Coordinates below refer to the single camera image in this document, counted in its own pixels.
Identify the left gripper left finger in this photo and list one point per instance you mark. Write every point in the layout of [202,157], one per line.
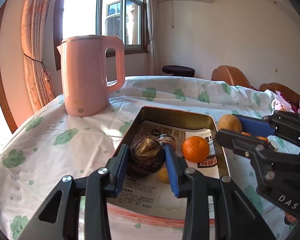
[58,215]

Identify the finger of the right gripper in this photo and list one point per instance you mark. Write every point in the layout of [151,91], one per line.
[285,125]
[247,149]

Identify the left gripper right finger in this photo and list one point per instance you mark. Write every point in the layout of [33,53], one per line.
[235,216]

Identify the large orange tangerine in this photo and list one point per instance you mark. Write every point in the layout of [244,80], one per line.
[195,149]

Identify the brown mangosteen-like fruit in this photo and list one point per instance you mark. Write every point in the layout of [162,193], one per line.
[166,139]

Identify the cork-topped brown jar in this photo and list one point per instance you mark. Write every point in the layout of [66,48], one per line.
[273,145]

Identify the small yellow-brown longan fruit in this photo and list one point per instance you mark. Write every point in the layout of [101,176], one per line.
[163,175]

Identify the person's hand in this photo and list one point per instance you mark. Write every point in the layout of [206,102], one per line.
[289,219]

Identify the pink floral cushion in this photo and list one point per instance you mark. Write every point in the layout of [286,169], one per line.
[295,107]

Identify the pink cartoon cup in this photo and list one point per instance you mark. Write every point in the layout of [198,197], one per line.
[280,105]

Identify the brown leather sofa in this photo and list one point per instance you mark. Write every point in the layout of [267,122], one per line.
[292,97]

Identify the white cloud-print tablecloth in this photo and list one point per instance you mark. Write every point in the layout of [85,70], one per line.
[52,144]

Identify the brown leather armchair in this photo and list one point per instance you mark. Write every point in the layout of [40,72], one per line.
[231,75]

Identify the printed paper sheet in box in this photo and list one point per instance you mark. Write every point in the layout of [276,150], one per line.
[157,180]

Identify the pink rectangular tin box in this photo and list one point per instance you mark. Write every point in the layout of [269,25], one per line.
[181,119]

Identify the dark round stool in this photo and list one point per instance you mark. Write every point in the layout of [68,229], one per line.
[176,70]

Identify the pink electric kettle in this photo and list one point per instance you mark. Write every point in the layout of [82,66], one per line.
[84,72]

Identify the pink left curtain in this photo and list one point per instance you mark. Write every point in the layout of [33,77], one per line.
[35,15]

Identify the beige right curtain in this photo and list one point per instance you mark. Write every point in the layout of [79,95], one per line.
[152,14]

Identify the window with metal frame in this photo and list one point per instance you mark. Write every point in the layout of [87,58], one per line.
[126,19]

